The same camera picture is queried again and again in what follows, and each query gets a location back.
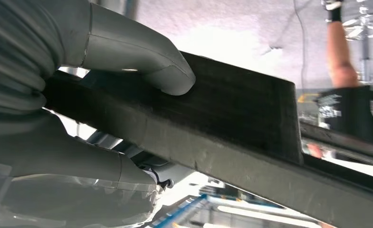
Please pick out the chrome stanchion post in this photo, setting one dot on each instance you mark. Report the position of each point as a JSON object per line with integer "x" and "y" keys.
{"x": 365, "y": 22}

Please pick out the person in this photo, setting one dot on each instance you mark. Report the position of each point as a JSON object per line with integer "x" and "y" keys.
{"x": 346, "y": 116}

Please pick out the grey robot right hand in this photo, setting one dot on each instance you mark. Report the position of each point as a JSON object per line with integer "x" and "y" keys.
{"x": 79, "y": 182}

